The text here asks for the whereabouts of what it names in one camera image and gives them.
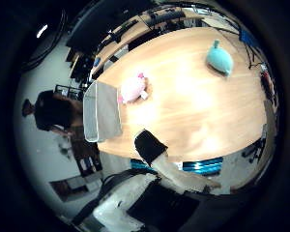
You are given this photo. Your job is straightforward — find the teal plush toy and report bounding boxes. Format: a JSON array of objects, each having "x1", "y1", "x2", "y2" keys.
[{"x1": 205, "y1": 39, "x2": 235, "y2": 77}]

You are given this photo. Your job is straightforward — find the white plastic container bin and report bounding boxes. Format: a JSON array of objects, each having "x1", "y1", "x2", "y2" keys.
[{"x1": 82, "y1": 80, "x2": 124, "y2": 143}]

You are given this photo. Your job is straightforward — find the pink plush toy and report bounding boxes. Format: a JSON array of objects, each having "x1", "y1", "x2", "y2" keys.
[{"x1": 117, "y1": 72, "x2": 150, "y2": 104}]

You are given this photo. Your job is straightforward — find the dark wooden shelf unit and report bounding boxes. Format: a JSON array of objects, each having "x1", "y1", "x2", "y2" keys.
[{"x1": 70, "y1": 126, "x2": 103, "y2": 178}]

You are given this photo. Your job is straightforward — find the person in black shirt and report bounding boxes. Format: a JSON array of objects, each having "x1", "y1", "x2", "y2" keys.
[{"x1": 21, "y1": 90, "x2": 85, "y2": 137}]

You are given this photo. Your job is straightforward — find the long wooden background desk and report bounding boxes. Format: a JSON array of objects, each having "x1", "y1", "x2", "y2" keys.
[{"x1": 89, "y1": 7, "x2": 214, "y2": 81}]

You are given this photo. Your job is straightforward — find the black tripod stand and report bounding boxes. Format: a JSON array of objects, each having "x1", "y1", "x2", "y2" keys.
[{"x1": 239, "y1": 29, "x2": 269, "y2": 71}]

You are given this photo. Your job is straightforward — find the blue metal table frame rail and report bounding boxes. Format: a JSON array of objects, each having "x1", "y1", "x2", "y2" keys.
[{"x1": 130, "y1": 157, "x2": 224, "y2": 177}]

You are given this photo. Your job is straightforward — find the low white wall cabinet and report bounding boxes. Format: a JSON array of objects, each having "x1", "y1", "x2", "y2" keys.
[{"x1": 48, "y1": 173, "x2": 104, "y2": 203}]

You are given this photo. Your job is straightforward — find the black cable loop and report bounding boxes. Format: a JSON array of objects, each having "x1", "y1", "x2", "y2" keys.
[{"x1": 20, "y1": 9, "x2": 69, "y2": 73}]

